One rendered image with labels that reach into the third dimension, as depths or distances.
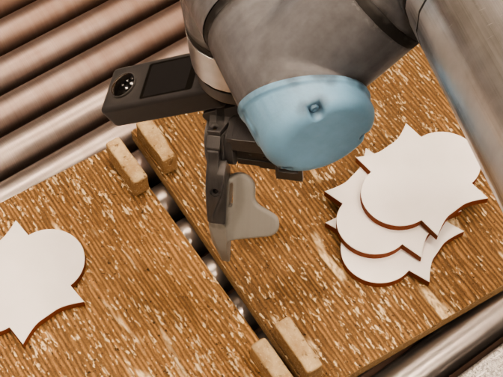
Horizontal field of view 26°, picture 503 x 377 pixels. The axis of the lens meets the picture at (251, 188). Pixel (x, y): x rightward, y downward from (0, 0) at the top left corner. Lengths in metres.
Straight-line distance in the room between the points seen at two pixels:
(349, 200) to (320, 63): 0.44
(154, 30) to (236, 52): 0.59
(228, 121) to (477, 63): 0.37
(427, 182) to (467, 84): 0.55
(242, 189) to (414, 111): 0.32
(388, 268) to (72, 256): 0.30
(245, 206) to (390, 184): 0.21
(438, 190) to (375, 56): 0.44
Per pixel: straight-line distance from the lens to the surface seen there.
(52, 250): 1.07
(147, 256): 1.07
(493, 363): 1.06
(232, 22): 0.69
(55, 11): 1.30
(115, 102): 0.90
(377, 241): 1.06
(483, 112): 0.53
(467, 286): 1.07
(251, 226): 0.92
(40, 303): 1.05
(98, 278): 1.06
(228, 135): 0.87
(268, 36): 0.67
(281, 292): 1.05
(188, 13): 0.76
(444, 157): 1.11
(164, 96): 0.87
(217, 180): 0.89
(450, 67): 0.56
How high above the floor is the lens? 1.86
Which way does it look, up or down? 57 degrees down
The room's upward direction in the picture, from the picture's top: straight up
